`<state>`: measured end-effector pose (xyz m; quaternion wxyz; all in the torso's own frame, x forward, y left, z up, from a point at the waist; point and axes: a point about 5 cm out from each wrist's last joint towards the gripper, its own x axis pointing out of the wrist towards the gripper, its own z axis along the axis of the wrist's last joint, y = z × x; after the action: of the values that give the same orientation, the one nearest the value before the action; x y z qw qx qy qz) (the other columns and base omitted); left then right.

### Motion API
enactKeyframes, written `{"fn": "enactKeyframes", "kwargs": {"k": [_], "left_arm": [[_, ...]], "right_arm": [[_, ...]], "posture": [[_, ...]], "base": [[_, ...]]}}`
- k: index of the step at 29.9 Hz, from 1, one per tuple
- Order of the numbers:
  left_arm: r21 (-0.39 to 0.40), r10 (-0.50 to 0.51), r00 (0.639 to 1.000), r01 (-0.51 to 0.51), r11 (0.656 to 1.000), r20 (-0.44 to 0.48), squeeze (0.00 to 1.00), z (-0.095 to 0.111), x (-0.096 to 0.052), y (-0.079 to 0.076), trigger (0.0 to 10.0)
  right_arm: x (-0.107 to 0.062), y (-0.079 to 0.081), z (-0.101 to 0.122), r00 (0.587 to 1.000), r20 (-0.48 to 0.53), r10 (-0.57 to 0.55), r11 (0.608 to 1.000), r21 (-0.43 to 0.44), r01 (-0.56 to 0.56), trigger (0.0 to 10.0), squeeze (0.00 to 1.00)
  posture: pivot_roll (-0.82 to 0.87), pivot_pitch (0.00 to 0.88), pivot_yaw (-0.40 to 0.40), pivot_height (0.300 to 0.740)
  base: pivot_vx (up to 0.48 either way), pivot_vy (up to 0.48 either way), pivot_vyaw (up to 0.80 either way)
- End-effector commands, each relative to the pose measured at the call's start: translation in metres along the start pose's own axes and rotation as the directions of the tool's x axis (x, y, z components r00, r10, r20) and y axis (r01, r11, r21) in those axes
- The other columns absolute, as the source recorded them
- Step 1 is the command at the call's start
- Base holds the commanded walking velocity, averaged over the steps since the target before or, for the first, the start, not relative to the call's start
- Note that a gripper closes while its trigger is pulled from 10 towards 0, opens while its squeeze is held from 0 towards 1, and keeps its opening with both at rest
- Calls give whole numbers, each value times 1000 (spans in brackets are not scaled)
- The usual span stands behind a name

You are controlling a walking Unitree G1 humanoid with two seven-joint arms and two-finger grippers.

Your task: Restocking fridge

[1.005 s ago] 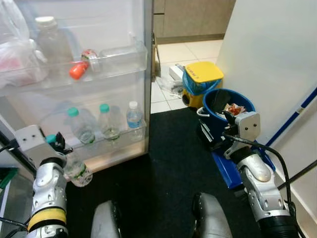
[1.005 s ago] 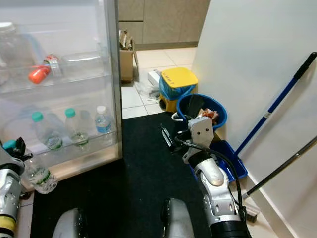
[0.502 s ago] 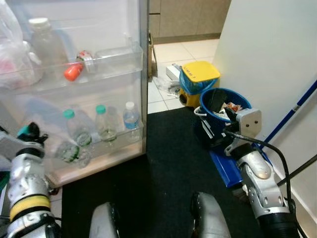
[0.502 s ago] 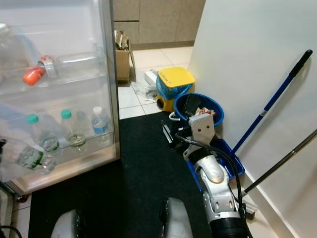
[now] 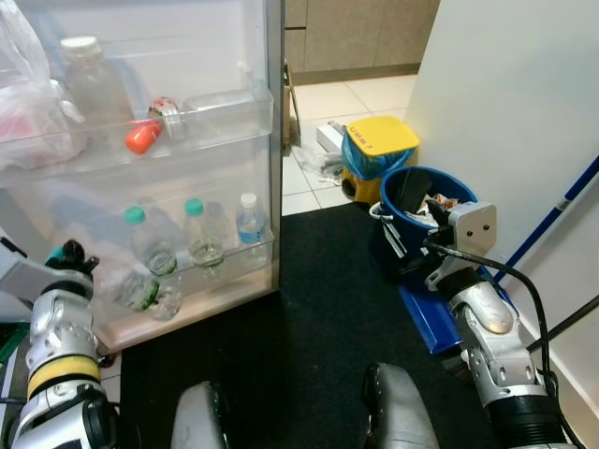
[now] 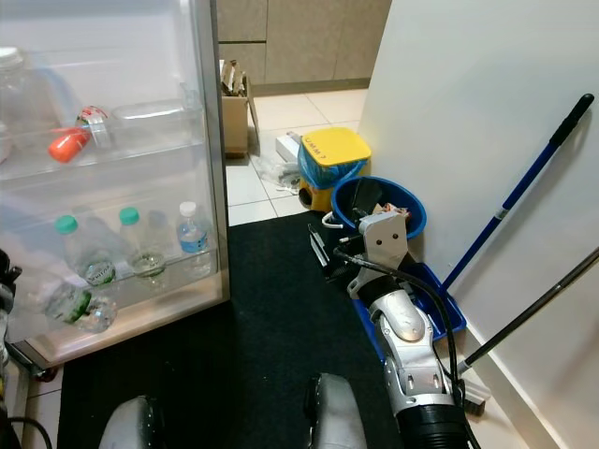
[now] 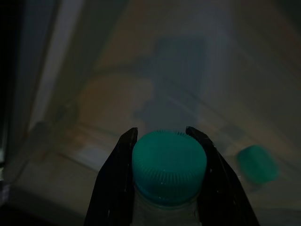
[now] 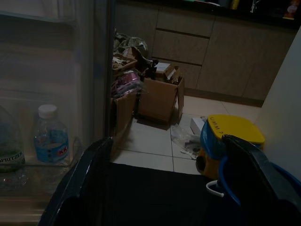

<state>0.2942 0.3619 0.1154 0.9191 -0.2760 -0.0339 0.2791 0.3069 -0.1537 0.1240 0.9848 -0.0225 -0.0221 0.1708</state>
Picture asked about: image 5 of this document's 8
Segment small bottle orange cap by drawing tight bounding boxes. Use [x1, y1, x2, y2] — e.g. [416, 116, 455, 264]
[124, 95, 189, 156]

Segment blue mop handle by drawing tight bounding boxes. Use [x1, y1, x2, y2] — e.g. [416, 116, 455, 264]
[494, 156, 599, 283]

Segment dark blue carpet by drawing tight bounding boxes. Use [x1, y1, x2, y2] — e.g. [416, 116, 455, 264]
[120, 199, 562, 449]

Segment pinkish clear plastic bag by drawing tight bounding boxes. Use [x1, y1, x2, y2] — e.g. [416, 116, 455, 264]
[0, 0, 87, 176]

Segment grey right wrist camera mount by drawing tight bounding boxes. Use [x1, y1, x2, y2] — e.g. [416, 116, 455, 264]
[448, 202, 499, 269]

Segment small water bottle white cap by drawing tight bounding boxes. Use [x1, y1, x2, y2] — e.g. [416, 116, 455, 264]
[235, 193, 270, 269]

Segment clear water bottle teal cap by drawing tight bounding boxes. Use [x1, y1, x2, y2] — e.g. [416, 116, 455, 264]
[182, 197, 227, 279]
[123, 206, 181, 286]
[92, 254, 185, 322]

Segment small white box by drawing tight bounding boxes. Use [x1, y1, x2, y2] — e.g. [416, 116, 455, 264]
[315, 120, 349, 152]

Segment grey kitchen cabinets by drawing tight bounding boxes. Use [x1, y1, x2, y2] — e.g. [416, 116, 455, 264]
[285, 0, 442, 86]

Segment dark blue bucket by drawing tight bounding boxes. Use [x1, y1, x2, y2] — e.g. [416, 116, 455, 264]
[378, 166, 479, 277]

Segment blue bin yellow lid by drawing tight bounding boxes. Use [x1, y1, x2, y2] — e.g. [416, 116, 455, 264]
[338, 114, 421, 204]

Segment silver right robot leg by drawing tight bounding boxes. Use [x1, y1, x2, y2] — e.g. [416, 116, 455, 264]
[362, 362, 443, 449]

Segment steel grey fridge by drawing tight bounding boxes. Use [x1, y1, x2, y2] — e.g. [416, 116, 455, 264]
[0, 0, 287, 354]

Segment large bottle white cap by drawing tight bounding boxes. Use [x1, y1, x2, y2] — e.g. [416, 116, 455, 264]
[60, 36, 134, 146]

